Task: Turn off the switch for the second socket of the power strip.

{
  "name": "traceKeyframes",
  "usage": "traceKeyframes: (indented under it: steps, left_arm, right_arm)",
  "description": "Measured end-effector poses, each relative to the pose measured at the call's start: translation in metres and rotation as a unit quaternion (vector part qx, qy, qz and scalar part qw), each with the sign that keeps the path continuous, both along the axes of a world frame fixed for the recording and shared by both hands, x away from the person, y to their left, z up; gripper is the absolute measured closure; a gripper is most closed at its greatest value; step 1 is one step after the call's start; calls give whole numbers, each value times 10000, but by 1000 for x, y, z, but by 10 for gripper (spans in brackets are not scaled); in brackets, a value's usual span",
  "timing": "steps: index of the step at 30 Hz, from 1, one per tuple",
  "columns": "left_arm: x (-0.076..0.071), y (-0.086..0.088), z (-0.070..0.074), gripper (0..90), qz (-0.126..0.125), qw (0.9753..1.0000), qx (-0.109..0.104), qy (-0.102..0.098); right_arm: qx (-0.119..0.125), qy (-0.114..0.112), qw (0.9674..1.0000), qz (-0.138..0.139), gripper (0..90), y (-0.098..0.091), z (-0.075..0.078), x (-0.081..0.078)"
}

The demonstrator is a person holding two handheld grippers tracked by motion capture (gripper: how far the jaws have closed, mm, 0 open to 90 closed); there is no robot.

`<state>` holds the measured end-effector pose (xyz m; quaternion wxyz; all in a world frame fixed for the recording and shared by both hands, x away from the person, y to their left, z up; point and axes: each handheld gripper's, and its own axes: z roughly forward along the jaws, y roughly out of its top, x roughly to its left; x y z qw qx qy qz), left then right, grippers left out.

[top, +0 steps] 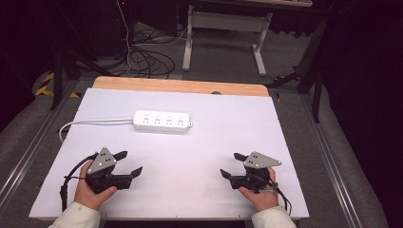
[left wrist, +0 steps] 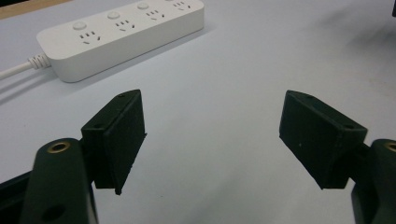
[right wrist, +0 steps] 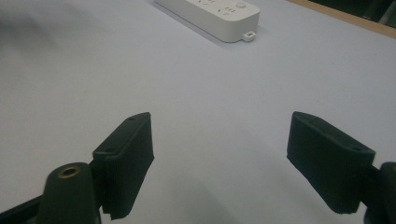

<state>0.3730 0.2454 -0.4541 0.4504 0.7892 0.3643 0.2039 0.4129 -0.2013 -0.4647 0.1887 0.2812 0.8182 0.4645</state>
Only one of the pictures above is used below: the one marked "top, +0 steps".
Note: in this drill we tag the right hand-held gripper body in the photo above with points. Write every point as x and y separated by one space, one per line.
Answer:
253 180

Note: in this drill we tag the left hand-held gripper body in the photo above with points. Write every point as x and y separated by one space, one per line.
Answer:
104 182

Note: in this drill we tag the person's right hand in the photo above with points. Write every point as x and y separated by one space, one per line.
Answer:
266 199

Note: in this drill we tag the person's left hand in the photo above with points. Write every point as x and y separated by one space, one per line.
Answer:
85 194

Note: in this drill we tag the white board table cover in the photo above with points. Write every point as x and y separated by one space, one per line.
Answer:
196 158

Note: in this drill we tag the white power strip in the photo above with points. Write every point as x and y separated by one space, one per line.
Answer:
162 122

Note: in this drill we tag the black tripod stand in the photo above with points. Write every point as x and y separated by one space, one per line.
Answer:
57 76

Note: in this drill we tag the yellow black floor tape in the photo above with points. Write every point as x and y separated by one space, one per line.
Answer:
46 84

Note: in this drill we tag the black metal stand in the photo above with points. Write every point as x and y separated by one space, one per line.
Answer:
312 63

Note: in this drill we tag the metal floor rail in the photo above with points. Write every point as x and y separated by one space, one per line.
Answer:
28 152
332 171

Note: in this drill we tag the white metal desk frame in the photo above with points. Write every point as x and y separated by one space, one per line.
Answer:
226 20

